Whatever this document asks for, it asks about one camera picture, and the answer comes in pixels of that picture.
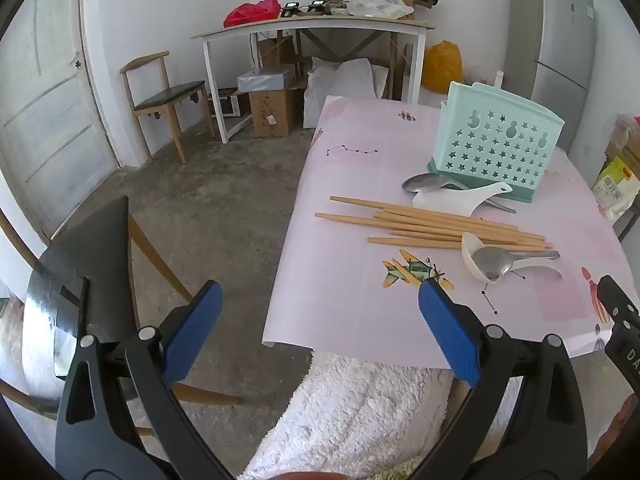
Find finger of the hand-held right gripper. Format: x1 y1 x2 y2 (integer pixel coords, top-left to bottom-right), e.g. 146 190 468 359
597 275 640 328

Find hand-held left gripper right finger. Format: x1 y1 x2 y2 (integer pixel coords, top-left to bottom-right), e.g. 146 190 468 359
412 276 588 480

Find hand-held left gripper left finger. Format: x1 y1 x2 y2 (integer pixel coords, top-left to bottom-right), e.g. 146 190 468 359
54 280 236 480

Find metal spoon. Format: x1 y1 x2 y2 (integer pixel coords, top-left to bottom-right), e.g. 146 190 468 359
401 173 517 214
472 247 561 282

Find pile of chopsticks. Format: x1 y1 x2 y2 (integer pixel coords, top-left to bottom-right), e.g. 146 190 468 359
314 195 555 252

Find mint green utensil holder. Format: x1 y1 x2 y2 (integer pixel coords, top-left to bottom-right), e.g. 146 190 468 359
426 81 566 204

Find yellow rice bag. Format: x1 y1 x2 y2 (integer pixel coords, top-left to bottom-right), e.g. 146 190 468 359
592 156 640 221

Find pink printed tablecloth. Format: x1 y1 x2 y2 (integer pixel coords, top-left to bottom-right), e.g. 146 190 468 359
261 95 626 373

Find wooden chair with black seat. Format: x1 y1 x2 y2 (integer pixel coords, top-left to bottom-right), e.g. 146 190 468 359
20 195 242 438
119 51 216 163

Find white fluffy robe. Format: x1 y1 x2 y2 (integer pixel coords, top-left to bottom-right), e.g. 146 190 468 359
239 350 457 480

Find brown cardboard box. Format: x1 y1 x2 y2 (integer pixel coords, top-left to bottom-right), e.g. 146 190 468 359
249 87 296 137

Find grey box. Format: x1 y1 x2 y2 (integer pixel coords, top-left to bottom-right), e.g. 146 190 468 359
237 65 296 94

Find grey refrigerator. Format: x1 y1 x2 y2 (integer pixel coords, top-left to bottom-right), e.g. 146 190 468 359
502 0 597 153

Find white panel door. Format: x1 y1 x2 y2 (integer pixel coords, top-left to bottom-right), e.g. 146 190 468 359
0 0 122 241

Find yellow plastic bag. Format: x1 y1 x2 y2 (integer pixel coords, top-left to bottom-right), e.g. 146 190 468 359
421 41 463 94

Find white woven sack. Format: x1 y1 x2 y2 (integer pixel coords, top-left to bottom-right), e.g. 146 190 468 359
302 57 388 128

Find red plastic bag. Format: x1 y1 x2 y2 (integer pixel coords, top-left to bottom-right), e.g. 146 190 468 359
223 0 282 28

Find white desk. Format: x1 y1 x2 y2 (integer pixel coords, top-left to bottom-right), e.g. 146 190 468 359
191 14 436 144

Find white plastic bag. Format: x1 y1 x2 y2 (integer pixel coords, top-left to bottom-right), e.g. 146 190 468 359
346 0 415 20

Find small wooden frame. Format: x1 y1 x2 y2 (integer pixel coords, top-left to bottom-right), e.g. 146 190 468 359
210 87 253 119

